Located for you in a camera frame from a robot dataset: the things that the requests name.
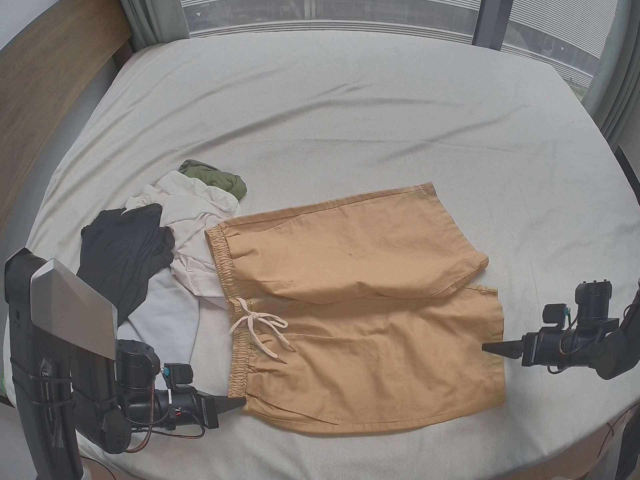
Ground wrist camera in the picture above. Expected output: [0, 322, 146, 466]
[162, 362, 195, 394]
[543, 303, 571, 330]

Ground bed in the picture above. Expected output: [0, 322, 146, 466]
[0, 0, 640, 480]

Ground pale grey garment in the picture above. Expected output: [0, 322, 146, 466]
[116, 269, 201, 365]

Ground black garment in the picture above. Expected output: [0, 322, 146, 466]
[76, 204, 177, 320]

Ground cream white garment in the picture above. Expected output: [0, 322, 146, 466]
[125, 170, 242, 302]

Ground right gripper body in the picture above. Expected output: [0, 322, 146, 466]
[520, 331, 565, 368]

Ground tan shorts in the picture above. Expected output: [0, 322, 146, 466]
[204, 181, 507, 435]

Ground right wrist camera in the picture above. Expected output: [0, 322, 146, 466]
[543, 303, 571, 330]

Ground grey-green curtain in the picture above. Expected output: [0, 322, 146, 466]
[581, 0, 640, 150]
[92, 0, 193, 53]

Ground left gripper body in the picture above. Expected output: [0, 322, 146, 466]
[155, 389, 221, 430]

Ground green garment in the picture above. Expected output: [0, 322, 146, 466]
[178, 159, 249, 202]

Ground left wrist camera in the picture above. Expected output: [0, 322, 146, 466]
[162, 362, 195, 394]

